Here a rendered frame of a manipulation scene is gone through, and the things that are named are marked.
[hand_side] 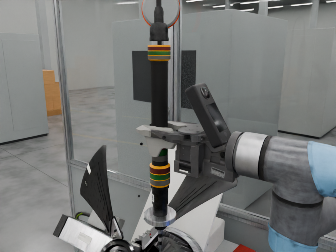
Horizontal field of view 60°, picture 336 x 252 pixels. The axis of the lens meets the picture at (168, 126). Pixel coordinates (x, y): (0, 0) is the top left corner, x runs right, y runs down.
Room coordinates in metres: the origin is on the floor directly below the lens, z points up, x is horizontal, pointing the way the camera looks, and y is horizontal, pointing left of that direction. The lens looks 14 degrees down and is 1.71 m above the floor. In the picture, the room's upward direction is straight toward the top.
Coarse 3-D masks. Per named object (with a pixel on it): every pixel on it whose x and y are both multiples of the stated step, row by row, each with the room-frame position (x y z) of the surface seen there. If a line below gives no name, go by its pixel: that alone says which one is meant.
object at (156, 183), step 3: (150, 180) 0.56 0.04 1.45; (153, 180) 0.55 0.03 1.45; (165, 180) 0.55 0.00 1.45; (168, 180) 0.56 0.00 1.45; (150, 183) 0.56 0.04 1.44; (153, 183) 0.55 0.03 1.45; (156, 183) 0.55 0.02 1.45; (159, 183) 0.55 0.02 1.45; (162, 183) 0.55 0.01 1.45; (165, 183) 0.55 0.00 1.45; (168, 183) 0.56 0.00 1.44
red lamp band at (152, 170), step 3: (150, 168) 0.56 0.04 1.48; (153, 168) 0.55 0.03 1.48; (168, 168) 0.56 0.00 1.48; (150, 171) 0.56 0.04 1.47; (153, 171) 0.55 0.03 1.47; (156, 171) 0.55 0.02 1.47; (159, 171) 0.55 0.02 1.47; (162, 171) 0.55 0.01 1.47; (165, 171) 0.55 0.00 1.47; (168, 171) 0.56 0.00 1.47; (159, 174) 0.55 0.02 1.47
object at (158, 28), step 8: (160, 8) 0.56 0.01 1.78; (160, 16) 0.56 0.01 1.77; (152, 24) 0.56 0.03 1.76; (160, 24) 0.56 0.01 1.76; (152, 32) 0.56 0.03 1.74; (160, 32) 0.55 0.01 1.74; (152, 40) 0.58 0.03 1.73; (160, 40) 0.59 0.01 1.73; (168, 40) 0.57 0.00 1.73; (152, 192) 0.56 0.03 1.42; (160, 192) 0.55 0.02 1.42; (152, 200) 0.56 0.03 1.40; (160, 200) 0.55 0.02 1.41; (160, 208) 0.55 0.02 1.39; (160, 216) 0.55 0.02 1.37
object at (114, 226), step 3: (114, 219) 0.69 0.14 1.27; (114, 222) 0.69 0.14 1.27; (114, 225) 0.69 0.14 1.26; (111, 228) 0.72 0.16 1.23; (114, 228) 0.70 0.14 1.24; (117, 228) 0.67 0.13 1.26; (111, 231) 0.73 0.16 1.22; (117, 231) 0.67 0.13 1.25; (111, 234) 0.73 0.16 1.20; (117, 234) 0.68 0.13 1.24; (120, 234) 0.66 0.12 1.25; (117, 237) 0.68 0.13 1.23; (120, 237) 0.66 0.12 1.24
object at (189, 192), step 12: (192, 180) 0.73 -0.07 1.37; (204, 180) 0.68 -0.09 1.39; (216, 180) 0.65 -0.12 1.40; (180, 192) 0.73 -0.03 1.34; (192, 192) 0.67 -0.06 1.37; (204, 192) 0.64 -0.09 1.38; (216, 192) 0.62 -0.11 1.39; (168, 204) 0.73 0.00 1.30; (180, 204) 0.66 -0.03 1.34; (192, 204) 0.63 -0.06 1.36; (180, 216) 0.61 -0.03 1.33
